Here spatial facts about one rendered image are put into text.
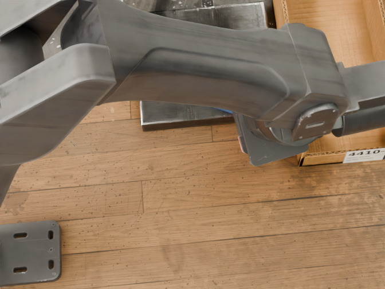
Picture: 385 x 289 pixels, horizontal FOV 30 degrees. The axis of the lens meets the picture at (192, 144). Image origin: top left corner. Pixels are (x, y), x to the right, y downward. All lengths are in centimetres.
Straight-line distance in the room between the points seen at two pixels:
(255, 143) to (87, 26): 32
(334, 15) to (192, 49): 48
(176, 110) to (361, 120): 27
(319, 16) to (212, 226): 31
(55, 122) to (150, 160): 40
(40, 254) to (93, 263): 6
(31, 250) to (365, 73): 42
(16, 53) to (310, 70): 23
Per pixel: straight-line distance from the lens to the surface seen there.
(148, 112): 87
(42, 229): 85
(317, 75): 58
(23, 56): 51
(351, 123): 68
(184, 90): 52
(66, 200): 87
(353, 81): 67
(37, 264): 84
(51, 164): 89
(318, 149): 87
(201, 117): 87
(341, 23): 96
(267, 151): 77
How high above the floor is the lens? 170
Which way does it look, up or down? 67 degrees down
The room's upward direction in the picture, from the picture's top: 4 degrees counter-clockwise
